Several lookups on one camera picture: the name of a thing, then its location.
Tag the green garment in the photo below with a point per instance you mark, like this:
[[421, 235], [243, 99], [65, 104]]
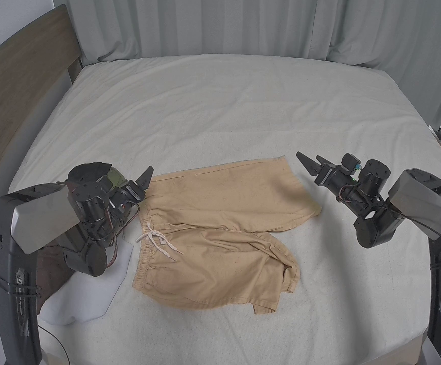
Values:
[[118, 177]]

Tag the beige shorts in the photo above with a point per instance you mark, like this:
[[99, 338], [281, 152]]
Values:
[[224, 211]]

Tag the white garment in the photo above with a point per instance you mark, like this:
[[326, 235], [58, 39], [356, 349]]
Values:
[[91, 291]]

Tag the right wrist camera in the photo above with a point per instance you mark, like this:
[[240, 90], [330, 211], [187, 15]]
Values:
[[350, 162]]

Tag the pale grey-green curtain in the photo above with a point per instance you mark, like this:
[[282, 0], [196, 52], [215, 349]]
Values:
[[395, 21], [205, 13]]

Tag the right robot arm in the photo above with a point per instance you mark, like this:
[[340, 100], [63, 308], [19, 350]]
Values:
[[418, 200]]

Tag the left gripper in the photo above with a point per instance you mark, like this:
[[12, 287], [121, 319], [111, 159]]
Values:
[[131, 193]]

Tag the brown garment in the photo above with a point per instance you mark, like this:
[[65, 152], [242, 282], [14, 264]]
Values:
[[55, 276]]

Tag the black garment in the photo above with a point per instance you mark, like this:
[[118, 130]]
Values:
[[89, 170]]

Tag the bed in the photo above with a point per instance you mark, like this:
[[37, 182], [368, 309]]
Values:
[[243, 108]]

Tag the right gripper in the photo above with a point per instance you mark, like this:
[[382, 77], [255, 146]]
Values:
[[336, 183]]

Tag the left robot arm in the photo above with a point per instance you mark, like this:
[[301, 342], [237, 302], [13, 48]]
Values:
[[41, 215]]

